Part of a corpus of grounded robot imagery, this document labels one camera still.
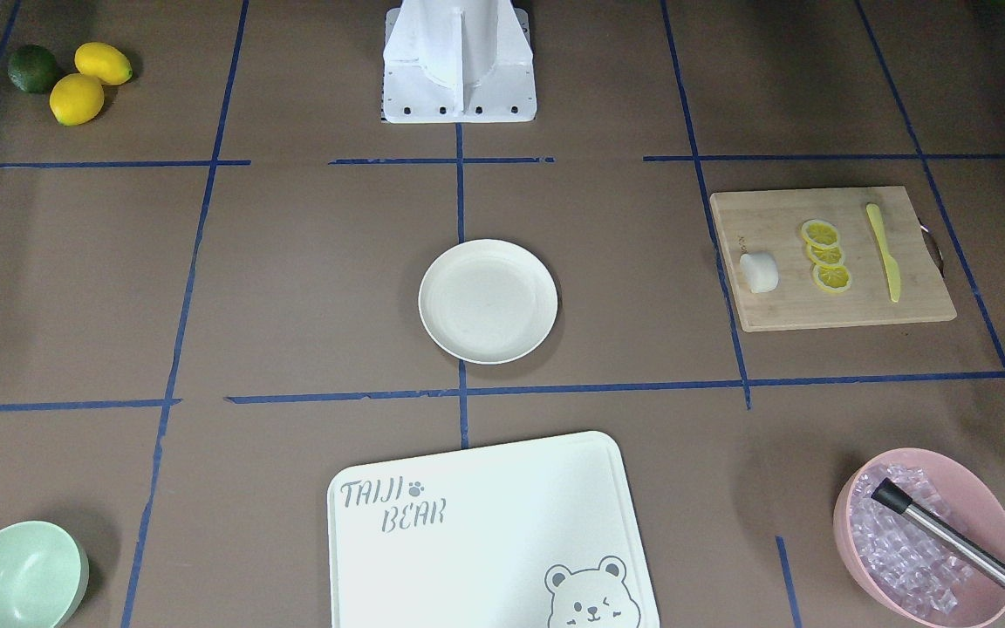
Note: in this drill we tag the lemon slice bottom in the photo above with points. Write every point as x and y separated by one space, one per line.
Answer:
833 279

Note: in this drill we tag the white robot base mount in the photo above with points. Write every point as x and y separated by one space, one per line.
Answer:
458 62

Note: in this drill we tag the lemon slice top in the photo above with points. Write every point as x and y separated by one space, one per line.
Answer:
820 234

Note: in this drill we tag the cream round plate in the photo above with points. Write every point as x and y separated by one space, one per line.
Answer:
488 301

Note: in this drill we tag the yellow lemon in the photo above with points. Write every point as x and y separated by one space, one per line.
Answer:
76 99
104 62

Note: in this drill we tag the yellow plastic knife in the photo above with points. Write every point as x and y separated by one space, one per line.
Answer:
890 264

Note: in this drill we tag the pink bowl with ice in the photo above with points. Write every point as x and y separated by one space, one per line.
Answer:
906 569

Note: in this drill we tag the lemon slice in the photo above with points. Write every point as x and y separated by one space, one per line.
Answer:
820 234
833 257
833 279

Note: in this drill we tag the yellow lemon upper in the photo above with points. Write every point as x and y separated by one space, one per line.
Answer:
104 62

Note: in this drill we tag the green lime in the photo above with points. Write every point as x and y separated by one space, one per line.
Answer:
33 69

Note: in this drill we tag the mint green bowl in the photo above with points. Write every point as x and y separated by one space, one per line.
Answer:
44 574

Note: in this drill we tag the bamboo cutting board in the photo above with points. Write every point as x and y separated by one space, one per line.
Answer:
750 221

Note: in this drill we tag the white bear tray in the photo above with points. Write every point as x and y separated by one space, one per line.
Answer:
536 533

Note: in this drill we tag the lemon slice middle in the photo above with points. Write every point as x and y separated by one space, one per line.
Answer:
833 257

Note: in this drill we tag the yellow lemon lower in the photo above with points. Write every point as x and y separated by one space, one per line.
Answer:
76 99

